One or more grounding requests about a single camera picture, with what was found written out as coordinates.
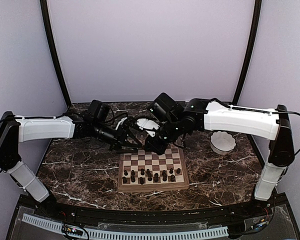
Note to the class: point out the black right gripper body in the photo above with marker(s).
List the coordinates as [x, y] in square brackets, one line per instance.
[160, 147]

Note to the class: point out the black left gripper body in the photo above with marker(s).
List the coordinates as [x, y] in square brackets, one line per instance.
[118, 135]

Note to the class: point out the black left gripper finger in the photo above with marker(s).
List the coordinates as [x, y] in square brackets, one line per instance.
[130, 148]
[132, 128]

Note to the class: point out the dark tall piece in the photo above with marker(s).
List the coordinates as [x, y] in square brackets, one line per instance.
[141, 180]
[164, 177]
[156, 177]

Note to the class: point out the dark piece back corner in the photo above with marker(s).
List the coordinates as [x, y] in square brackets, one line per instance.
[124, 179]

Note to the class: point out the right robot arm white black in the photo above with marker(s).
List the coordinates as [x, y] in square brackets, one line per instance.
[202, 115]

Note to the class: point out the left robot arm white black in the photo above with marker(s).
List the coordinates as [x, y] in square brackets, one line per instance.
[19, 129]

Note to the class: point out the wooden chess board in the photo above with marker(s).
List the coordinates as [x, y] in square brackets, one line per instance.
[172, 158]

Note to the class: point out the white scalloped bowl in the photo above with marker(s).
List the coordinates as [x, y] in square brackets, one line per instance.
[222, 142]

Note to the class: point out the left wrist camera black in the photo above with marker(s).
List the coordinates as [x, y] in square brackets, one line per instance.
[97, 111]

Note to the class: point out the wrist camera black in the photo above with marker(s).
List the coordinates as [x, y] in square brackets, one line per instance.
[97, 111]
[164, 108]

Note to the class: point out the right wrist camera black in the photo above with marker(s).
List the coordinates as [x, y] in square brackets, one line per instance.
[164, 108]

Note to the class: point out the black front rail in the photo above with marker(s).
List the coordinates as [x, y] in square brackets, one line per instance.
[91, 216]

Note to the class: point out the white slotted cable duct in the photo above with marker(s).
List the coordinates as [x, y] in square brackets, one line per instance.
[107, 231]

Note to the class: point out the left black corner post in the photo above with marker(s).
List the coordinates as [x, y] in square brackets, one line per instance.
[53, 51]

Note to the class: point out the black corner post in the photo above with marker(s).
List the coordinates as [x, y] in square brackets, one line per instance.
[249, 51]
[53, 51]

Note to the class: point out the right black corner post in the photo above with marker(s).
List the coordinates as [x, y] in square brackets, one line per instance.
[249, 51]

